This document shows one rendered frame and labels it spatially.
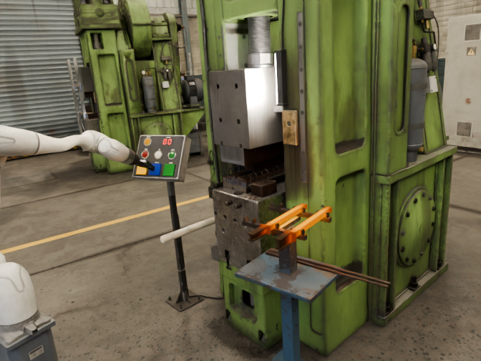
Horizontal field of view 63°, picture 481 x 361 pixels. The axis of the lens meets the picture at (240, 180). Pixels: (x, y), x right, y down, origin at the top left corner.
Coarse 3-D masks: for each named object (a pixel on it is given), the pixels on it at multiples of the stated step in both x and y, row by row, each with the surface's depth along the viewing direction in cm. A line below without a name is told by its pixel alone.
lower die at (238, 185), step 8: (280, 168) 229; (224, 176) 225; (232, 176) 220; (240, 176) 215; (248, 176) 217; (264, 176) 220; (272, 176) 224; (224, 184) 226; (232, 184) 220; (240, 184) 215; (248, 184) 213; (248, 192) 214
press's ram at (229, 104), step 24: (216, 72) 208; (240, 72) 194; (264, 72) 200; (216, 96) 212; (240, 96) 198; (264, 96) 203; (216, 120) 217; (240, 120) 202; (264, 120) 206; (240, 144) 208; (264, 144) 209
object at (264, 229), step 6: (300, 204) 181; (306, 204) 181; (294, 210) 175; (300, 210) 177; (282, 216) 168; (288, 216) 170; (270, 222) 163; (276, 222) 163; (282, 222) 166; (258, 228) 156; (264, 228) 157; (270, 228) 158; (252, 234) 152; (258, 234) 155; (264, 234) 157; (252, 240) 152
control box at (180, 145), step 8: (144, 136) 252; (152, 136) 249; (160, 136) 247; (168, 136) 244; (176, 136) 242; (184, 136) 240; (144, 144) 250; (152, 144) 248; (160, 144) 245; (176, 144) 241; (184, 144) 239; (152, 152) 246; (160, 152) 244; (168, 152) 242; (176, 152) 239; (184, 152) 240; (152, 160) 245; (160, 160) 242; (168, 160) 240; (176, 160) 238; (184, 160) 240; (136, 168) 248; (176, 168) 236; (184, 168) 241; (136, 176) 247; (144, 176) 244; (152, 176) 242; (160, 176) 239; (168, 176) 237; (176, 176) 235; (184, 176) 241
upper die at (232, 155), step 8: (272, 144) 220; (280, 144) 224; (224, 152) 219; (232, 152) 214; (240, 152) 208; (248, 152) 209; (256, 152) 213; (264, 152) 217; (272, 152) 221; (280, 152) 225; (224, 160) 221; (232, 160) 215; (240, 160) 210; (248, 160) 210; (256, 160) 214
